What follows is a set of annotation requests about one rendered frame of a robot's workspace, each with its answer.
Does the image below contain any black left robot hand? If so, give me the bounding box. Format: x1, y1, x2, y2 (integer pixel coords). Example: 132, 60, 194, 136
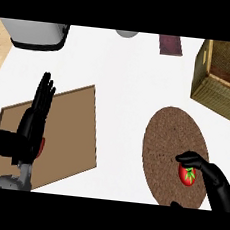
0, 67, 59, 170

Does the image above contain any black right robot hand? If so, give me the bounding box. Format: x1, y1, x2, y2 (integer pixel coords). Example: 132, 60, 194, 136
170, 149, 230, 214

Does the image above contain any red tomato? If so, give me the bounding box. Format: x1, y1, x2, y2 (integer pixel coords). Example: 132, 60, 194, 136
176, 162, 198, 188

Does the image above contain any round brown woven placemat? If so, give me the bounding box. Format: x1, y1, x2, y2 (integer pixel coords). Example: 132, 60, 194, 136
136, 103, 217, 211

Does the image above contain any tan wicker basket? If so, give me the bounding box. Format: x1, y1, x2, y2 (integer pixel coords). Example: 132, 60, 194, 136
187, 37, 230, 127

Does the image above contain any small red vegetable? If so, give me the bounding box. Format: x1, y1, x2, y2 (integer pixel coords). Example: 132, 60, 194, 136
36, 136, 46, 160

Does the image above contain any brown wooden cutting board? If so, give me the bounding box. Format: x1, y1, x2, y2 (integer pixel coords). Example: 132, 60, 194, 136
0, 74, 107, 199

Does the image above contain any white and black appliance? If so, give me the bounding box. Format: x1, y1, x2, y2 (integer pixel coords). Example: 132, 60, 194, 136
0, 16, 72, 55

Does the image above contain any grey round object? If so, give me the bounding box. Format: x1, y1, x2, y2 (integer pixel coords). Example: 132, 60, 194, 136
114, 29, 141, 40

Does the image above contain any dark maroon flat object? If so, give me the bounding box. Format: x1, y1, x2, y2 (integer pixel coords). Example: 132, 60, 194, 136
157, 33, 186, 58

